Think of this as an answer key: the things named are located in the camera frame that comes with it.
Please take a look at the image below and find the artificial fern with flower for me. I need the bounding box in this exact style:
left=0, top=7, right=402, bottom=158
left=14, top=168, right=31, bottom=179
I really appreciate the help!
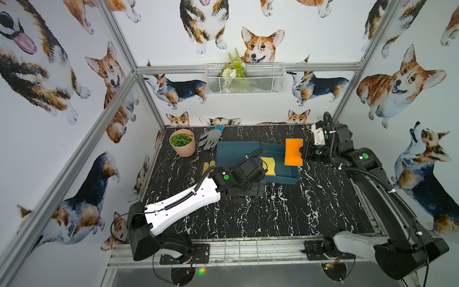
left=220, top=49, right=247, bottom=93

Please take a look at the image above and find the white wire wall basket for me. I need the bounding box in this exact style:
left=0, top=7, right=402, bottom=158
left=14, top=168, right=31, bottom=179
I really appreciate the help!
left=205, top=64, right=286, bottom=95

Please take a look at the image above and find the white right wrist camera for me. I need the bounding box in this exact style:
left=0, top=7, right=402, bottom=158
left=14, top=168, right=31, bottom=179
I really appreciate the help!
left=311, top=123, right=326, bottom=146

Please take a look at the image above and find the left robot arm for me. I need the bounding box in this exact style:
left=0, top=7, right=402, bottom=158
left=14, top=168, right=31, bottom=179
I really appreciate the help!
left=127, top=148, right=267, bottom=264

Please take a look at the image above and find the yellow green sponge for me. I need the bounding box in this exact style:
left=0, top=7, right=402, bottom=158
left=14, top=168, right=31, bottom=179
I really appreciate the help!
left=260, top=157, right=276, bottom=177

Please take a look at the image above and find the grey work glove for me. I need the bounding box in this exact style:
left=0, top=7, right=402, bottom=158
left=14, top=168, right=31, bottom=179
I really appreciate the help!
left=198, top=125, right=225, bottom=151

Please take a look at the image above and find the teal pulled-out drawer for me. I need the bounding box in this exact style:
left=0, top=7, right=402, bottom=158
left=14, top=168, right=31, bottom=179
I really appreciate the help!
left=259, top=142, right=300, bottom=185

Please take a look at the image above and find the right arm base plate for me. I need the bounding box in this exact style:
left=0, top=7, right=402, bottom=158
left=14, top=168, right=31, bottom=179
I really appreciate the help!
left=302, top=238, right=355, bottom=261

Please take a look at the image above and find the teal drawer cabinet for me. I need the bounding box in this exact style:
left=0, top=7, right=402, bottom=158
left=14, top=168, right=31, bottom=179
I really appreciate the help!
left=215, top=141, right=266, bottom=197

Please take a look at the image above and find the orange sponge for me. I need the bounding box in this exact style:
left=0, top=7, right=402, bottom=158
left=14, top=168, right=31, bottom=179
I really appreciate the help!
left=284, top=138, right=303, bottom=167

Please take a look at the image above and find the pink pot with green plant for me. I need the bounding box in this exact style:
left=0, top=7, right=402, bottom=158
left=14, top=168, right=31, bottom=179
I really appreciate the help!
left=169, top=129, right=196, bottom=158

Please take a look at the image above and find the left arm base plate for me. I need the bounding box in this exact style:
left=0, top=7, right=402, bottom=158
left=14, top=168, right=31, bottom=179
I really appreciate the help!
left=159, top=243, right=210, bottom=265

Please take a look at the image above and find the yellow work glove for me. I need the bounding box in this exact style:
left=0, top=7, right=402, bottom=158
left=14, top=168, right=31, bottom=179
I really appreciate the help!
left=202, top=160, right=215, bottom=175

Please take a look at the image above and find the aluminium front rail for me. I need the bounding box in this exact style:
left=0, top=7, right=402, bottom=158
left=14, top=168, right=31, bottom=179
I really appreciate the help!
left=105, top=236, right=395, bottom=270

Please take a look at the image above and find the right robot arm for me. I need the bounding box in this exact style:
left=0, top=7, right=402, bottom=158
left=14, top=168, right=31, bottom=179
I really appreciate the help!
left=299, top=112, right=449, bottom=280

